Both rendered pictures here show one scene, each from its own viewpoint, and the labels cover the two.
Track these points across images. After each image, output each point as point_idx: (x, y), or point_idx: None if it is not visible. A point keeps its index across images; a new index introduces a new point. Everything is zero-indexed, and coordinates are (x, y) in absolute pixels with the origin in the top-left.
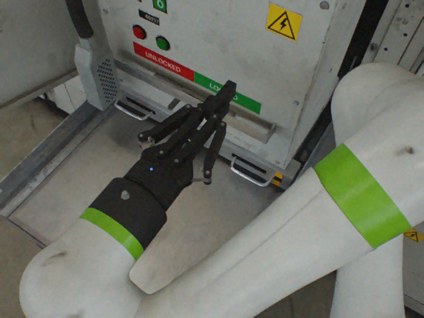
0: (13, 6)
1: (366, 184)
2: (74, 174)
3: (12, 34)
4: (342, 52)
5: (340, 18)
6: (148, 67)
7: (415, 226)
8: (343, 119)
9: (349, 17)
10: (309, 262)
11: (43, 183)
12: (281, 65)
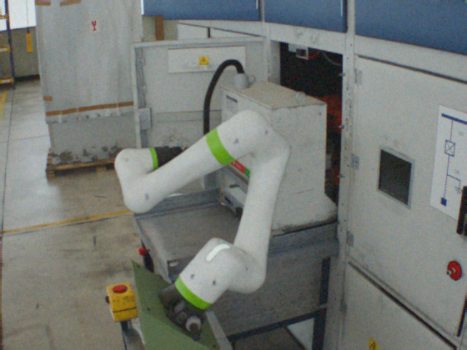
0: (194, 140)
1: (214, 129)
2: (176, 217)
3: None
4: (314, 168)
5: (281, 126)
6: (233, 172)
7: (374, 335)
8: None
9: (299, 137)
10: (191, 153)
11: (160, 216)
12: None
